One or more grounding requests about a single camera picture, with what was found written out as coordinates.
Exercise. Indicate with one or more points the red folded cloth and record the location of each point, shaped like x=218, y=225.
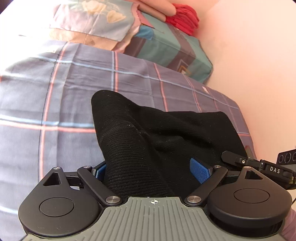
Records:
x=185, y=19

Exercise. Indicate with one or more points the black knit pants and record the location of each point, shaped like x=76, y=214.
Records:
x=148, y=151

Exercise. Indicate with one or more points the plaid purple bed sheet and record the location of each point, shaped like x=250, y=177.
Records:
x=46, y=117

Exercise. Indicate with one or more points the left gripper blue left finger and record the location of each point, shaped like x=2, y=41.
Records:
x=99, y=171

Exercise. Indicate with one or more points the light blue patterned pillow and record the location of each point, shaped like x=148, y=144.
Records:
x=108, y=25

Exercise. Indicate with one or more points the teal patterned pillow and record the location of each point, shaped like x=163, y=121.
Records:
x=169, y=47

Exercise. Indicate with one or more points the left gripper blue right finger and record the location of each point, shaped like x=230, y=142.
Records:
x=201, y=171

